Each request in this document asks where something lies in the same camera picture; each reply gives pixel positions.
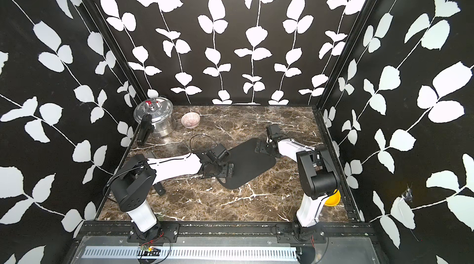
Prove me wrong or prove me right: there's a black plastic cutting board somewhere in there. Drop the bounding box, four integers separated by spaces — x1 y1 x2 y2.
218 138 276 190

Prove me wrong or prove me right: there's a black handled kitchen knife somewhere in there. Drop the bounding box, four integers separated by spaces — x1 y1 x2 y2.
153 182 166 196

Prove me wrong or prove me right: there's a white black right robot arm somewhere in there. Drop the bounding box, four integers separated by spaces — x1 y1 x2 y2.
257 124 340 228

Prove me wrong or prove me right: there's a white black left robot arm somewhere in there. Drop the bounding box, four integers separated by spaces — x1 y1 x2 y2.
106 144 234 233

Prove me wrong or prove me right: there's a pink patterned small bowl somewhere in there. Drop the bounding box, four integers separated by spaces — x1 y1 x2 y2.
181 112 201 129

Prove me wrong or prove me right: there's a steel pressure cooker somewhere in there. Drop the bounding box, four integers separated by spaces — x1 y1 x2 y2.
133 97 176 146

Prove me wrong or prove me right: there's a yellow plastic bowl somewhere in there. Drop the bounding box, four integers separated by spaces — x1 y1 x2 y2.
325 190 341 207

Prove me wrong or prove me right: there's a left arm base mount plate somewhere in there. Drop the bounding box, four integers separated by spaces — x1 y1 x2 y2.
127 222 180 244

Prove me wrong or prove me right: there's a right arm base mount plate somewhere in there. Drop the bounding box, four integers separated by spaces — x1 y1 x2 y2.
275 222 327 244

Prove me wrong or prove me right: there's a white perforated rail strip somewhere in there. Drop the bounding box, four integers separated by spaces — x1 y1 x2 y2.
80 246 297 262

